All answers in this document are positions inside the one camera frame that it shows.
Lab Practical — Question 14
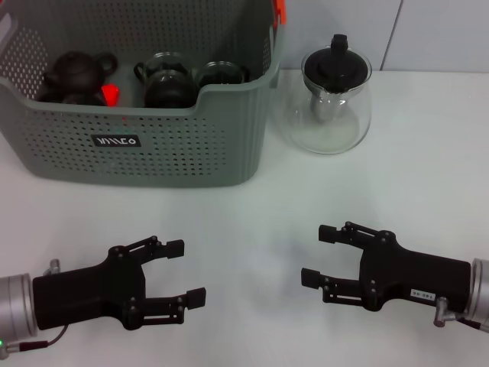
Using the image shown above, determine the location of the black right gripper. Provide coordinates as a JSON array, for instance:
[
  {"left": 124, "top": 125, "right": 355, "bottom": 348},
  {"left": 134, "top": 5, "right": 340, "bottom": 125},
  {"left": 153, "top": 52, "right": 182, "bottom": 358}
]
[{"left": 300, "top": 220, "right": 473, "bottom": 313}]

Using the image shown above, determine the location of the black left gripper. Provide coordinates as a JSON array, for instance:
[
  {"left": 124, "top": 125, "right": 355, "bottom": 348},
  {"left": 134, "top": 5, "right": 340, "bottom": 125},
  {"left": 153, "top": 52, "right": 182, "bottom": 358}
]
[{"left": 32, "top": 235, "right": 208, "bottom": 332}]

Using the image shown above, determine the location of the large red sloped brick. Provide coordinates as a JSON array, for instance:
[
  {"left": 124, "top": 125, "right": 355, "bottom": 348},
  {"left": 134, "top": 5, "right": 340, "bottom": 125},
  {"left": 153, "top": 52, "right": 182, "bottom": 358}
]
[{"left": 101, "top": 84, "right": 121, "bottom": 108}]

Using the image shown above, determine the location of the grey-green perforated storage bin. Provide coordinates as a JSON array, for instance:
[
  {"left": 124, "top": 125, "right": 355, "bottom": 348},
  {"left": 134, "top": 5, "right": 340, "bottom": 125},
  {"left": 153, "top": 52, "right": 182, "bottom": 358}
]
[{"left": 0, "top": 0, "right": 287, "bottom": 189}]

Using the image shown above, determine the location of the clear glass teapot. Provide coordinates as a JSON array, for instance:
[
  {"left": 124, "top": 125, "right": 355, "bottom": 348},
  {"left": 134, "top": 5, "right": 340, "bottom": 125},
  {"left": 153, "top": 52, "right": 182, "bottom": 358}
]
[{"left": 282, "top": 44, "right": 374, "bottom": 156}]

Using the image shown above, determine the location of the steel teapot infuser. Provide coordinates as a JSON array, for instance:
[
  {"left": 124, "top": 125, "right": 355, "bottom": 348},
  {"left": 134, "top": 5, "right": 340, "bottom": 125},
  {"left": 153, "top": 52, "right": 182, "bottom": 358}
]
[{"left": 309, "top": 90, "right": 347, "bottom": 124}]

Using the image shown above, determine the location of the black glass teapot lid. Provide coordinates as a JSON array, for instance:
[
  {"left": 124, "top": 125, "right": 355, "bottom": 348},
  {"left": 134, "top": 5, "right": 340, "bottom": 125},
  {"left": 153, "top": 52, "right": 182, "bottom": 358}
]
[{"left": 303, "top": 34, "right": 370, "bottom": 95}]

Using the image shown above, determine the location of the dark clay teapot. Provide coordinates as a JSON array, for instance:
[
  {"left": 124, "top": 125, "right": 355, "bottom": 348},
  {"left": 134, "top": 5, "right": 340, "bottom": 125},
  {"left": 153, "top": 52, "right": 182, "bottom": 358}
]
[{"left": 41, "top": 51, "right": 118, "bottom": 104}]

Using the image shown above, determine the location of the right gripper cable with connector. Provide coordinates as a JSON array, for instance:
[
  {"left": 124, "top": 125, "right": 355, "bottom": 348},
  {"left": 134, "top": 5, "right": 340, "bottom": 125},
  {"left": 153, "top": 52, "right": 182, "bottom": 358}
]
[{"left": 432, "top": 297, "right": 489, "bottom": 332}]

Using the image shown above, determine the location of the thin left gripper cable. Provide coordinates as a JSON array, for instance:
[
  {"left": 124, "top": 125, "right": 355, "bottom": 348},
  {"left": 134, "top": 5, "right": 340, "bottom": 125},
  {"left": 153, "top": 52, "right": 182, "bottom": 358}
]
[{"left": 0, "top": 324, "right": 70, "bottom": 359}]

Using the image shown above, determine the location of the orange bin handle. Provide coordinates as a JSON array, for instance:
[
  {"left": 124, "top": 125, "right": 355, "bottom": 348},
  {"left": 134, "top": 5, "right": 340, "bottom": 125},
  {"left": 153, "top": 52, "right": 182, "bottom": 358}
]
[{"left": 271, "top": 0, "right": 288, "bottom": 26}]

